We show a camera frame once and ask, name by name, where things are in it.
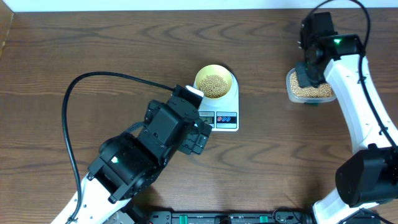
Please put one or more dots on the soybeans in yellow bowl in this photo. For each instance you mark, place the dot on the soybeans in yellow bowl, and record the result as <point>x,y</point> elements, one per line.
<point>214,86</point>

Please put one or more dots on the white digital kitchen scale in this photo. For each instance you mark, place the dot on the white digital kitchen scale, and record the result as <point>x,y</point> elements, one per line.
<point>222,114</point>

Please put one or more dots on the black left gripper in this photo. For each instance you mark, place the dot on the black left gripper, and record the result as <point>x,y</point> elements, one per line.
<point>195,145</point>

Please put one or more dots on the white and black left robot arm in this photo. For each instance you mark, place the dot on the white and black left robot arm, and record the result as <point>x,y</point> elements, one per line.
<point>130,162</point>

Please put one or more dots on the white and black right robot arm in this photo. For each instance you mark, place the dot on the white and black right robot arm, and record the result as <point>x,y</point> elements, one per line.
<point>369,177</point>

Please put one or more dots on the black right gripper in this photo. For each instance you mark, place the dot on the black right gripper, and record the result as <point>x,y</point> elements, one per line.
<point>303,79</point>

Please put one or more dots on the black mounting rail with clamps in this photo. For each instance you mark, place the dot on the black mounting rail with clamps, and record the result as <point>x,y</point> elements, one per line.
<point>279,216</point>

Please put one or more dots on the yellow plastic bowl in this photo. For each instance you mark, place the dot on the yellow plastic bowl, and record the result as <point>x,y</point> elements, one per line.
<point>214,70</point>

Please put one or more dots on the clear plastic container of soybeans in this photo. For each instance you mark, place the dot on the clear plastic container of soybeans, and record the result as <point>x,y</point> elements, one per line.
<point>296,94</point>

